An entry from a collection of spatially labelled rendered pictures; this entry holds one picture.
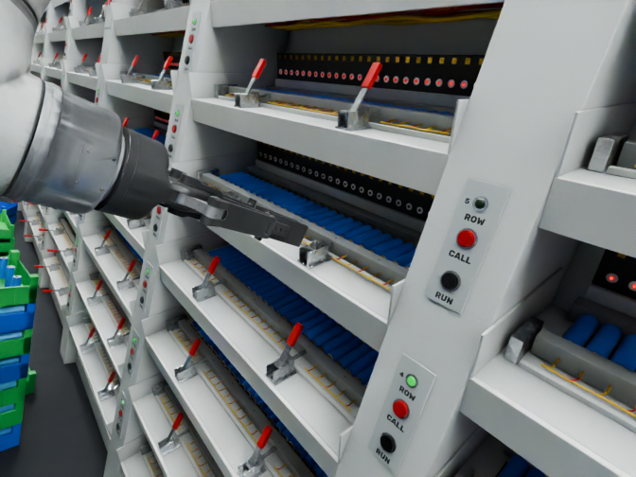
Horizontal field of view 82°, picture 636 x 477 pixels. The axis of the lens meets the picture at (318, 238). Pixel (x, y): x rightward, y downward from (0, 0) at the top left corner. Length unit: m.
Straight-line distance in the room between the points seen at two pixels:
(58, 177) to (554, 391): 0.43
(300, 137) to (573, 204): 0.35
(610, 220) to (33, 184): 0.41
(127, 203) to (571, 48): 0.38
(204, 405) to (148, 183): 0.57
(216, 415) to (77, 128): 0.61
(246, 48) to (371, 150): 0.54
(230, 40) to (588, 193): 0.74
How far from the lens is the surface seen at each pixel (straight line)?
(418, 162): 0.41
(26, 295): 1.27
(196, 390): 0.85
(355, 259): 0.51
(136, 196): 0.34
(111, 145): 0.32
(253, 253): 0.61
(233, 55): 0.91
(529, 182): 0.36
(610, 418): 0.41
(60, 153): 0.31
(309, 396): 0.58
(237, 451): 0.75
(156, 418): 1.07
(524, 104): 0.38
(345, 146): 0.48
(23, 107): 0.31
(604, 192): 0.35
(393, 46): 0.75
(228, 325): 0.70
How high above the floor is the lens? 1.08
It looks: 13 degrees down
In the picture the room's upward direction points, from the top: 16 degrees clockwise
